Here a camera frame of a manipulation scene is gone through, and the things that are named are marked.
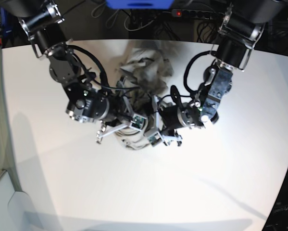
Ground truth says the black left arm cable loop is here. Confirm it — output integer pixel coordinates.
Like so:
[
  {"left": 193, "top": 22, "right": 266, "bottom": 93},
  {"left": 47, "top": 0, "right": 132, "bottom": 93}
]
[{"left": 184, "top": 50, "right": 218, "bottom": 93}]

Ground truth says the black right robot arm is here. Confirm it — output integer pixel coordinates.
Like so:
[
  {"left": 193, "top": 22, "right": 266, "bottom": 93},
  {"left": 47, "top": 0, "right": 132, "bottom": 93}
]
[{"left": 0, "top": 0, "right": 143, "bottom": 143}]

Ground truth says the grey t-shirt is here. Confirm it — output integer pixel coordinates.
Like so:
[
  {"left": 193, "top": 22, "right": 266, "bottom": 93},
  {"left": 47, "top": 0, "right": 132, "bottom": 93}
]
[{"left": 115, "top": 48, "right": 174, "bottom": 150}]

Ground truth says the blue box at top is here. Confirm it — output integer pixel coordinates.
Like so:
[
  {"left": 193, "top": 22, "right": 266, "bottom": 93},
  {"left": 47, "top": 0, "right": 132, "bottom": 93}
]
[{"left": 106, "top": 0, "right": 174, "bottom": 10}]

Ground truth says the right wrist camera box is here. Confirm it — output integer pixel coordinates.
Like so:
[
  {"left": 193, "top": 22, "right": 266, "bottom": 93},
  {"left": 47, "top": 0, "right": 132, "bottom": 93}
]
[{"left": 129, "top": 114, "right": 147, "bottom": 131}]

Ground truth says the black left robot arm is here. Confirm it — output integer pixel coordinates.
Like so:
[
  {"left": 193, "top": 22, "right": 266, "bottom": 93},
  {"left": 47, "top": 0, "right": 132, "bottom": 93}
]
[{"left": 145, "top": 0, "right": 288, "bottom": 146}]

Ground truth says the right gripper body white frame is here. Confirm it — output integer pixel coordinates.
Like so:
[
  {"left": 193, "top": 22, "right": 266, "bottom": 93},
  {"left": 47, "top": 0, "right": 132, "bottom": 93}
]
[{"left": 95, "top": 76, "right": 139, "bottom": 144}]

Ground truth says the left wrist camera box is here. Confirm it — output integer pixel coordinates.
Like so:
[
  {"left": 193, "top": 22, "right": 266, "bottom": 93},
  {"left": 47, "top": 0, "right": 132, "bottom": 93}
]
[{"left": 144, "top": 129, "right": 163, "bottom": 147}]

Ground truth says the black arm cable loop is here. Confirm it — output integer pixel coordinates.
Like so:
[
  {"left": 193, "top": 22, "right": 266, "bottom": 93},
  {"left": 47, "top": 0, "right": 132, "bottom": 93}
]
[
  {"left": 66, "top": 45, "right": 110, "bottom": 90},
  {"left": 184, "top": 50, "right": 218, "bottom": 93}
]

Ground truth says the white cable on floor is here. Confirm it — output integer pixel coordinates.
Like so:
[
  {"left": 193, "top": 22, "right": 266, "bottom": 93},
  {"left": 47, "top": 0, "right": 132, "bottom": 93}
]
[{"left": 123, "top": 14, "right": 156, "bottom": 31}]

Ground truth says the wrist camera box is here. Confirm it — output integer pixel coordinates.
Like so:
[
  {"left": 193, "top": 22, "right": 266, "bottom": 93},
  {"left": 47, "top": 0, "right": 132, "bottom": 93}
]
[
  {"left": 144, "top": 129, "right": 163, "bottom": 147},
  {"left": 129, "top": 114, "right": 147, "bottom": 131}
]

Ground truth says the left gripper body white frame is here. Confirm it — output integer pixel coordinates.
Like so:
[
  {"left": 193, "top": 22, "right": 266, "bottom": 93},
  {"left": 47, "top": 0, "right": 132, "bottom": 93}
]
[{"left": 152, "top": 95, "right": 183, "bottom": 147}]

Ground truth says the black power strip red switch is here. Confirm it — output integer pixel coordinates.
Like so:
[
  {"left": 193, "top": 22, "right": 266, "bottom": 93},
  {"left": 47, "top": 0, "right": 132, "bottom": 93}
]
[{"left": 171, "top": 9, "right": 223, "bottom": 20}]

